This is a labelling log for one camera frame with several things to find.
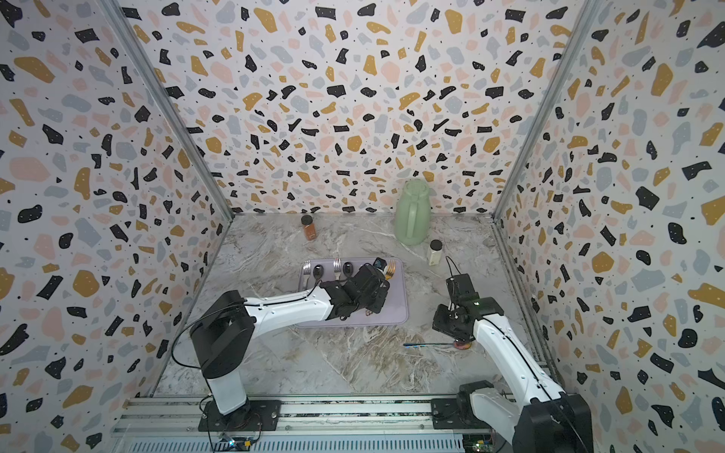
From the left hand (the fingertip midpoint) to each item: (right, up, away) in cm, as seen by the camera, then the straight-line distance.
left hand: (386, 292), depth 87 cm
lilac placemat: (-27, +5, +16) cm, 31 cm away
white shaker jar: (+18, +14, +13) cm, 26 cm away
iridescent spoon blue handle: (+22, -16, -2) cm, 27 cm away
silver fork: (-29, +5, +16) cm, 33 cm away
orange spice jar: (-29, +21, +22) cm, 42 cm away
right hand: (+16, -9, -4) cm, 18 cm away
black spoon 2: (-14, +6, +15) cm, 21 cm away
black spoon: (-25, +4, +15) cm, 29 cm away
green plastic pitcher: (+9, +25, +8) cm, 28 cm away
